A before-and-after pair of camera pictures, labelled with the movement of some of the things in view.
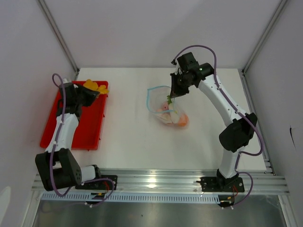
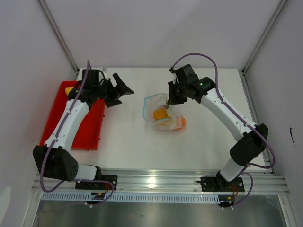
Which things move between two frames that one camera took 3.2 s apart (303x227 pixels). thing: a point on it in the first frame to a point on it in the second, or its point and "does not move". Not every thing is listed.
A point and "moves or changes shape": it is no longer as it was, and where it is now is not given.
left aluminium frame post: (60, 35) does not move
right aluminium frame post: (278, 10) does not move
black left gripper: (89, 93) to (120, 90)
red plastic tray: (91, 120) does not move
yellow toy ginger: (102, 89) moves or changes shape
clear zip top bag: (162, 106) moves or changes shape
